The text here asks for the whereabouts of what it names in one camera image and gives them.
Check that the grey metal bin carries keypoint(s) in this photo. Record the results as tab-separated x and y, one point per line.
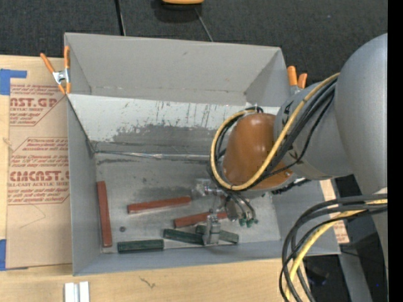
163	168

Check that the brown cardboard board, red print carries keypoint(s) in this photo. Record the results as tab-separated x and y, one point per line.
37	156

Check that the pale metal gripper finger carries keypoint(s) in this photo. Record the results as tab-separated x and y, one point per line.
204	188
213	231

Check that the red-brown flat block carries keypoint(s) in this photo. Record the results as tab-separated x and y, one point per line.
190	220
159	204
104	214

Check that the dark green flat block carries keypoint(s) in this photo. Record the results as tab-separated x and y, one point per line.
140	245
182	236
229	237

